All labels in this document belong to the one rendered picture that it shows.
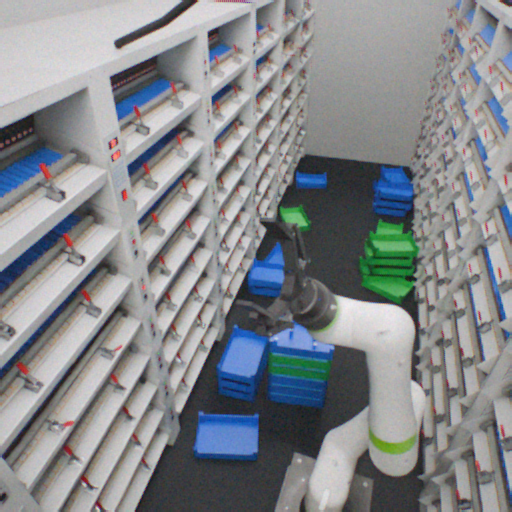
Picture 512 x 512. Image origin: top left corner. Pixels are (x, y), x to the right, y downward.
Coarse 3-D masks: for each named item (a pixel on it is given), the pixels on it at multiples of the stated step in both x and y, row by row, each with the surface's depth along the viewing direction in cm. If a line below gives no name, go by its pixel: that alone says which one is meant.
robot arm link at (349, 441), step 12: (420, 396) 115; (420, 408) 113; (360, 420) 130; (420, 420) 111; (336, 432) 143; (348, 432) 136; (360, 432) 130; (324, 444) 145; (336, 444) 141; (348, 444) 136; (360, 444) 133; (348, 456) 138
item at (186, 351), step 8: (208, 296) 234; (208, 304) 235; (216, 304) 236; (200, 312) 229; (208, 312) 231; (200, 320) 220; (208, 320) 228; (192, 328) 220; (200, 328) 222; (192, 336) 217; (200, 336) 218; (184, 344) 211; (192, 344) 213; (184, 352) 208; (192, 352) 210; (176, 360) 202; (184, 360) 205; (176, 368) 201; (184, 368) 202; (176, 376) 198; (176, 384) 195
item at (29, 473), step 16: (128, 320) 146; (128, 336) 142; (96, 352) 134; (96, 368) 130; (112, 368) 135; (80, 384) 125; (96, 384) 126; (80, 400) 121; (64, 416) 117; (80, 416) 121; (48, 432) 113; (64, 432) 114; (48, 448) 110; (16, 464) 105; (32, 464) 106; (48, 464) 110; (32, 480) 104
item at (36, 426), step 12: (120, 312) 145; (108, 324) 140; (96, 348) 132; (84, 360) 128; (72, 372) 124; (84, 372) 127; (60, 396) 118; (48, 408) 115; (36, 420) 112; (36, 432) 110; (24, 444) 107; (12, 456) 104
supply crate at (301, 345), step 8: (296, 328) 210; (304, 328) 210; (272, 336) 205; (280, 336) 205; (288, 336) 205; (296, 336) 205; (304, 336) 205; (272, 344) 194; (280, 344) 201; (288, 344) 201; (296, 344) 201; (304, 344) 201; (320, 344) 201; (328, 344) 201; (272, 352) 198; (280, 352) 197; (288, 352) 196; (296, 352) 195; (304, 352) 194; (312, 352) 193; (320, 352) 192; (328, 352) 191
